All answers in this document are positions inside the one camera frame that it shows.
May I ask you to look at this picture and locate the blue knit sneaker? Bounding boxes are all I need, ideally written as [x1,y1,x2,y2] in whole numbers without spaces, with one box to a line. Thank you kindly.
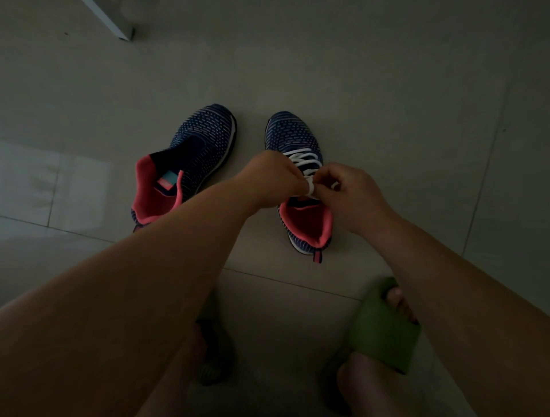
[264,111,335,264]
[131,103,238,233]

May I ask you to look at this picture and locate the white metal shoe rack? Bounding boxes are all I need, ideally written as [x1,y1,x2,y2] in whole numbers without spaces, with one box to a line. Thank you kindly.
[81,0,136,42]

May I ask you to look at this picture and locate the person's left leg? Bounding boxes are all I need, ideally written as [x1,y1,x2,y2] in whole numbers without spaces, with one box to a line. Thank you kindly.
[137,324,209,417]

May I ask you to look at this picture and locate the person's right leg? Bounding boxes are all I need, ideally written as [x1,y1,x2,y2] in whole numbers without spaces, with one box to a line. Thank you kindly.
[336,288,418,417]

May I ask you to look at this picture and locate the person's left forearm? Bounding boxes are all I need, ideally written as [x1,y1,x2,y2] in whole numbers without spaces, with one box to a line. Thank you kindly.
[0,178,258,417]

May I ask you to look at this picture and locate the person's leg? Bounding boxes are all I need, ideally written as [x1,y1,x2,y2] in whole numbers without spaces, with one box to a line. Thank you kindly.
[137,324,209,417]
[336,288,418,417]

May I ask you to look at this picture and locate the green foam slipper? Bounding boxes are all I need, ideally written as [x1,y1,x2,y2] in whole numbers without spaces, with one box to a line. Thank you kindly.
[195,296,236,386]
[317,277,421,413]

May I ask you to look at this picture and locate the person's right hand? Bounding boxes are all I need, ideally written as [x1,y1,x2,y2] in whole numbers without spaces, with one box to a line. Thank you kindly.
[310,162,403,236]

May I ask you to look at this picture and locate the white shoelace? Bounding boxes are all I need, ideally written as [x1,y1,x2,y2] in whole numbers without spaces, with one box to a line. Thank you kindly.
[283,147,340,198]

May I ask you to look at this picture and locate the person's right forearm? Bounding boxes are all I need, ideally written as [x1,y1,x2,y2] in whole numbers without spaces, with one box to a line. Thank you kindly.
[374,214,550,417]

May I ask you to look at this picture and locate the person's left hand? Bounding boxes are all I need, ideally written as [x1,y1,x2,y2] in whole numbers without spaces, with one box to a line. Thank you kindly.
[234,150,311,211]

